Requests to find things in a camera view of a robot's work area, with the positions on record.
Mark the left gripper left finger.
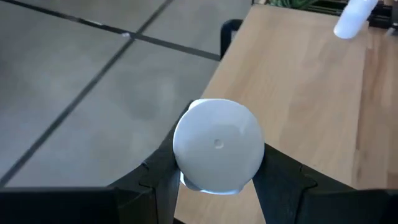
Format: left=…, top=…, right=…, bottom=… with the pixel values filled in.
left=107, top=100, right=195, bottom=224

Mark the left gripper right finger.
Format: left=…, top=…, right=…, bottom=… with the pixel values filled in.
left=252, top=142, right=357, bottom=224

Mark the white labelled medicine bottle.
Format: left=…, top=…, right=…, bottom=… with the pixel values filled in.
left=172, top=98, right=266, bottom=196

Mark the plain white plastic bottle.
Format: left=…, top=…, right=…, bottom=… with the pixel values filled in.
left=333, top=0, right=379, bottom=40

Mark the wooden shelf with black legs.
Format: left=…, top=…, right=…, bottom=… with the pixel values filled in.
left=174, top=3, right=369, bottom=224

